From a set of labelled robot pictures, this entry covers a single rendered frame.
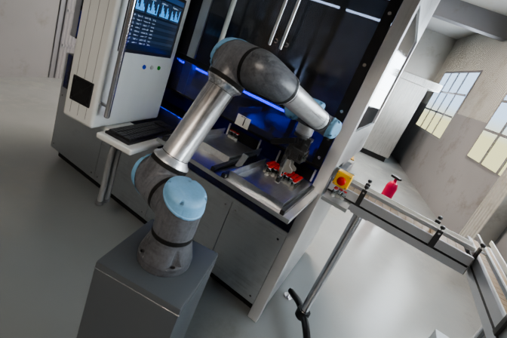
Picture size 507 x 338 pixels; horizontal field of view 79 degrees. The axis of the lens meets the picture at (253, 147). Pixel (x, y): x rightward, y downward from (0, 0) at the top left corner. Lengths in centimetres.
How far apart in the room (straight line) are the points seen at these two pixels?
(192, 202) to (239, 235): 103
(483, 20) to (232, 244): 605
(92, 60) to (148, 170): 75
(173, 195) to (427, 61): 911
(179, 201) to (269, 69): 40
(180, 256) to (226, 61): 53
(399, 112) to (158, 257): 716
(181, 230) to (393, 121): 712
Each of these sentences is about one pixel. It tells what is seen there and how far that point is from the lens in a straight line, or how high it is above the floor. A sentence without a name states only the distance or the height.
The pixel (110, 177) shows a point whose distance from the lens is 207.
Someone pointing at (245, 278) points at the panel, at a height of 21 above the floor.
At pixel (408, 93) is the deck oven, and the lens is 770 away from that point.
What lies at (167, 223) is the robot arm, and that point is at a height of 94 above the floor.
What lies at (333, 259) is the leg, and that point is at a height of 53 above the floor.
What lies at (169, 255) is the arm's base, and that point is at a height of 85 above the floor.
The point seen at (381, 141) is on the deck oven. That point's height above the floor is 43.
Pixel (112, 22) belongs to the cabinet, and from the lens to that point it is 146.
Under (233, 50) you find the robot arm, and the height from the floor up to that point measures 138.
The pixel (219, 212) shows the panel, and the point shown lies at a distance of 182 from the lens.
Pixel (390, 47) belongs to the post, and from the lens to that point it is 145.
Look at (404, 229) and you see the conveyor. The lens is 164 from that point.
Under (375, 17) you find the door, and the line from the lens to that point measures 149.
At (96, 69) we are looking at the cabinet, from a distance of 151.
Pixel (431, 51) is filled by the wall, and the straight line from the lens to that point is 964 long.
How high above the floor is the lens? 142
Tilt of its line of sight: 18 degrees down
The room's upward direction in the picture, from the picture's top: 22 degrees clockwise
